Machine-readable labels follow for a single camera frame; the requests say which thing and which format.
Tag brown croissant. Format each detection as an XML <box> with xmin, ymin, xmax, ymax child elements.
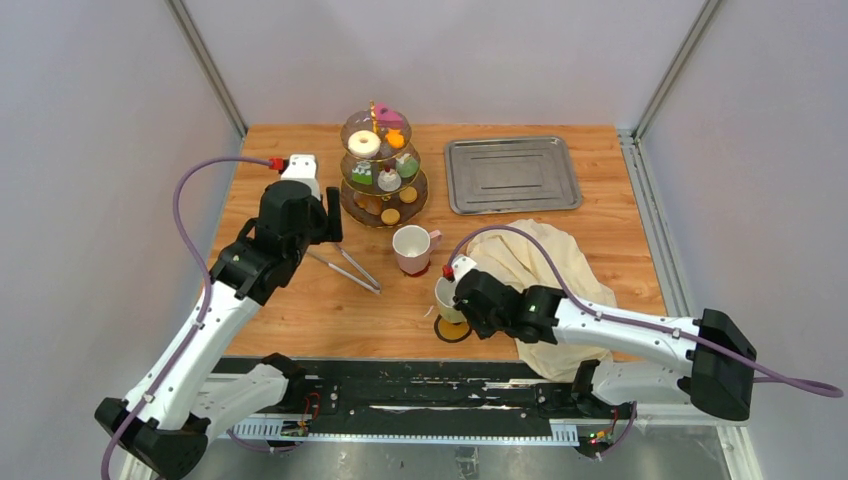
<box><xmin>354</xmin><ymin>195</ymin><xmax>384</xmax><ymax>216</ymax></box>

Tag green mug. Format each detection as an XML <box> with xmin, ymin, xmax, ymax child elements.
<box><xmin>434</xmin><ymin>277</ymin><xmax>467</xmax><ymax>324</ymax></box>

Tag orange macaron top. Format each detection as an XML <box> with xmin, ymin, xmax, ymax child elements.
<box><xmin>380</xmin><ymin>208</ymin><xmax>401</xmax><ymax>226</ymax></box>

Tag orange macaron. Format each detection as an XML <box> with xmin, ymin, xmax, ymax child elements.
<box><xmin>380</xmin><ymin>208</ymin><xmax>401</xmax><ymax>226</ymax></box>
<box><xmin>398</xmin><ymin>186</ymin><xmax>419</xmax><ymax>205</ymax></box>

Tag green cake slice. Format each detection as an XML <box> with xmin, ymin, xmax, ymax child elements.
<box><xmin>351</xmin><ymin>161</ymin><xmax>373</xmax><ymax>186</ymax></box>

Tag three-tier glass cake stand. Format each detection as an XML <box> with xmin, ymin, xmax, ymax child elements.
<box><xmin>340</xmin><ymin>101</ymin><xmax>429</xmax><ymax>228</ymax></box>

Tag white cupcake with cherry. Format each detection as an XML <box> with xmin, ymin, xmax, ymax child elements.
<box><xmin>377</xmin><ymin>167</ymin><xmax>403</xmax><ymax>193</ymax></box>

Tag metal tongs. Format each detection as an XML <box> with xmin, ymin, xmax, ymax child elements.
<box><xmin>304</xmin><ymin>243</ymin><xmax>384</xmax><ymax>296</ymax></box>

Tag pink mug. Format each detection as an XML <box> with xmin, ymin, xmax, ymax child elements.
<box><xmin>392</xmin><ymin>225</ymin><xmax>443</xmax><ymax>273</ymax></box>

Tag white ring donut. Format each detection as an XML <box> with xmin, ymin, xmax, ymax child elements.
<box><xmin>347</xmin><ymin>130</ymin><xmax>382</xmax><ymax>159</ymax></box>

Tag green cupcake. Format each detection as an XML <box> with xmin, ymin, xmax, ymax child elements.
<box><xmin>395</xmin><ymin>153</ymin><xmax>420</xmax><ymax>179</ymax></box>

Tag orange pastry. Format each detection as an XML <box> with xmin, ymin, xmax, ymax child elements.
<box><xmin>385</xmin><ymin>129</ymin><xmax>407</xmax><ymax>150</ymax></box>

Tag metal baking tray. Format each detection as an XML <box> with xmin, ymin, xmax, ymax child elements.
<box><xmin>444</xmin><ymin>135</ymin><xmax>583</xmax><ymax>215</ymax></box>

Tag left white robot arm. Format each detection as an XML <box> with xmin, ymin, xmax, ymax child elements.
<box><xmin>95</xmin><ymin>180</ymin><xmax>343</xmax><ymax>479</ymax></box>

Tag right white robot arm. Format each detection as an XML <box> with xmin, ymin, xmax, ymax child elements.
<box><xmin>453</xmin><ymin>269</ymin><xmax>757</xmax><ymax>422</ymax></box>

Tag yellow smiley coaster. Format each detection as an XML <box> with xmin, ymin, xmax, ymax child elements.
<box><xmin>433</xmin><ymin>316</ymin><xmax>472</xmax><ymax>344</ymax></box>

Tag cream cloth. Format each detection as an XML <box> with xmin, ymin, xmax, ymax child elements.
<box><xmin>466</xmin><ymin>219</ymin><xmax>617</xmax><ymax>382</ymax></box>

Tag red round coaster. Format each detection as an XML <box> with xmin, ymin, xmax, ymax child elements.
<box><xmin>404</xmin><ymin>263</ymin><xmax>430</xmax><ymax>278</ymax></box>

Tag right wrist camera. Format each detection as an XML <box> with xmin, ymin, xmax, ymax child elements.
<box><xmin>450</xmin><ymin>255</ymin><xmax>477</xmax><ymax>282</ymax></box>

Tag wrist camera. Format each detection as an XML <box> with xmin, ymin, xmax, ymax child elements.
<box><xmin>450</xmin><ymin>255</ymin><xmax>477</xmax><ymax>282</ymax></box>
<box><xmin>280</xmin><ymin>154</ymin><xmax>323</xmax><ymax>200</ymax></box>

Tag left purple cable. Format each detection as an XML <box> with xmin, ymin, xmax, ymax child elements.
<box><xmin>99</xmin><ymin>156</ymin><xmax>306</xmax><ymax>480</ymax></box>

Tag purple cable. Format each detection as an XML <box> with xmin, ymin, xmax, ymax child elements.
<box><xmin>441</xmin><ymin>225</ymin><xmax>845</xmax><ymax>460</ymax></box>
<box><xmin>99</xmin><ymin>156</ymin><xmax>306</xmax><ymax>480</ymax></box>

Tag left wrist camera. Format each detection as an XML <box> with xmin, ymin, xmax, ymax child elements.
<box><xmin>280</xmin><ymin>154</ymin><xmax>323</xmax><ymax>200</ymax></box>

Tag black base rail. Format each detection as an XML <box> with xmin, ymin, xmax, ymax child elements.
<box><xmin>231</xmin><ymin>357</ymin><xmax>637</xmax><ymax>442</ymax></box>

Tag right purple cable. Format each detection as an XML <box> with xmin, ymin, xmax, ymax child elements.
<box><xmin>441</xmin><ymin>225</ymin><xmax>845</xmax><ymax>460</ymax></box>

